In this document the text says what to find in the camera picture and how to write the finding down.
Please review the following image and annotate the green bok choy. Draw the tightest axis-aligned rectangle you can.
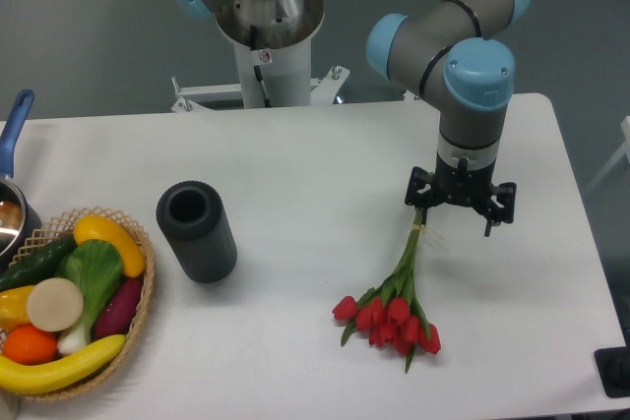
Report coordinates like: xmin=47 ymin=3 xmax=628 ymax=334
xmin=55 ymin=240 xmax=123 ymax=356

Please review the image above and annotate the yellow banana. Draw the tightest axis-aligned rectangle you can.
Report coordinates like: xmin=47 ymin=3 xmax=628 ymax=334
xmin=1 ymin=334 xmax=126 ymax=395

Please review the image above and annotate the black device at edge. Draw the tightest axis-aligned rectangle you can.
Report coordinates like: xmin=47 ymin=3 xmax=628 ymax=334
xmin=594 ymin=346 xmax=629 ymax=398

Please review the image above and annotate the dark grey ribbed vase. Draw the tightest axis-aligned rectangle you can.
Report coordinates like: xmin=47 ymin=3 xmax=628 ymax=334
xmin=156 ymin=181 xmax=237 ymax=283

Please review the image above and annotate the blue handled saucepan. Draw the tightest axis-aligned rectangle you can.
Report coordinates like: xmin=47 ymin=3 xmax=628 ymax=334
xmin=1 ymin=90 xmax=41 ymax=271

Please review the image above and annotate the orange fruit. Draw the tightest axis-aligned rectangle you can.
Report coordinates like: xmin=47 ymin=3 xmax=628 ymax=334
xmin=2 ymin=325 xmax=57 ymax=365

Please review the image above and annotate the green cucumber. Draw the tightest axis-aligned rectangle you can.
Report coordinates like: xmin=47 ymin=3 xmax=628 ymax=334
xmin=1 ymin=235 xmax=77 ymax=292

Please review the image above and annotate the white frame at right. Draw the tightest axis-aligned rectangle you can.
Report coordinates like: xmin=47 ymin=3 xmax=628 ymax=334
xmin=585 ymin=116 xmax=630 ymax=195

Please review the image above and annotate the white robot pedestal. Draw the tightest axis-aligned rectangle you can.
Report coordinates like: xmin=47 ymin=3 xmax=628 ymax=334
xmin=171 ymin=0 xmax=350 ymax=112

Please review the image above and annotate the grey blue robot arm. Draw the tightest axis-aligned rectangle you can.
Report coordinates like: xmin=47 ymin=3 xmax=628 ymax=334
xmin=176 ymin=0 xmax=531 ymax=227

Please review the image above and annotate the yellow bell pepper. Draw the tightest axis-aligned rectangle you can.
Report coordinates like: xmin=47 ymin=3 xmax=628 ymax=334
xmin=0 ymin=285 xmax=34 ymax=331

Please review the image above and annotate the purple sweet potato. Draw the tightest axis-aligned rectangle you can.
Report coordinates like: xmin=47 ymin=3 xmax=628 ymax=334
xmin=93 ymin=278 xmax=143 ymax=340

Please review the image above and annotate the woven wicker basket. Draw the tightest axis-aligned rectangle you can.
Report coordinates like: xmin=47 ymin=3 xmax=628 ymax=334
xmin=1 ymin=207 xmax=156 ymax=401

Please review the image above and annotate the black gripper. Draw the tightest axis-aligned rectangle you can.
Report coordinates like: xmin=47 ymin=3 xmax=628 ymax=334
xmin=405 ymin=146 xmax=517 ymax=237

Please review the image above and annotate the red tulip bouquet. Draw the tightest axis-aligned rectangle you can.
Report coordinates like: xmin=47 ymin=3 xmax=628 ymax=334
xmin=332 ymin=210 xmax=441 ymax=370

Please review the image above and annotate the beige round disc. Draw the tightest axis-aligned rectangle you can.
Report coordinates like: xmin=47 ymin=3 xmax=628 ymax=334
xmin=26 ymin=277 xmax=84 ymax=332

